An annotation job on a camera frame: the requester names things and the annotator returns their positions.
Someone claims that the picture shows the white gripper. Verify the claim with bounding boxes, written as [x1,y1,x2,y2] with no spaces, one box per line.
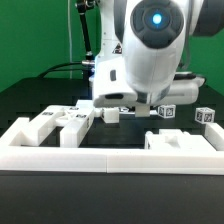
[92,72,204,107]

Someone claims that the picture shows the white chair seat part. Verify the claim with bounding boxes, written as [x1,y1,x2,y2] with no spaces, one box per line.
[144,129,214,152]

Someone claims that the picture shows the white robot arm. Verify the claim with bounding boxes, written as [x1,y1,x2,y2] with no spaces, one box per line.
[93,0,224,107]

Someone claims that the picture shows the white chair back part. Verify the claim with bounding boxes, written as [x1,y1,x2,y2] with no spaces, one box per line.
[22,105,94,148]

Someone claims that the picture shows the left white marker cube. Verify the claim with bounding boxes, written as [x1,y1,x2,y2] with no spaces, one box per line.
[157,105,176,119]

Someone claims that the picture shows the white marker cube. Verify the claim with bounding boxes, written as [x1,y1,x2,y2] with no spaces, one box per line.
[195,107,215,124]
[157,105,176,119]

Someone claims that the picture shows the right white marker cube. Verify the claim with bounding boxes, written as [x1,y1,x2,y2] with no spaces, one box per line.
[195,107,215,124]

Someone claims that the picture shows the white marker base plate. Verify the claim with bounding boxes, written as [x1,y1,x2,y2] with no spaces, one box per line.
[76,99,158,116]

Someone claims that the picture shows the black cables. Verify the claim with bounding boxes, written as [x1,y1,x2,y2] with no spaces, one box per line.
[37,61,91,79]

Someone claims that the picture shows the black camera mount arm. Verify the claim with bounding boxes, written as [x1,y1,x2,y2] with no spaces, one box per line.
[75,0,95,67]

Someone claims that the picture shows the white vertical cable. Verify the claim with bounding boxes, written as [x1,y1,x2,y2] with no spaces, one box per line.
[67,0,74,80]

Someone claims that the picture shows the white U-shaped boundary frame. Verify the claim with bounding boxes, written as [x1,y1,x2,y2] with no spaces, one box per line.
[0,118,224,175]

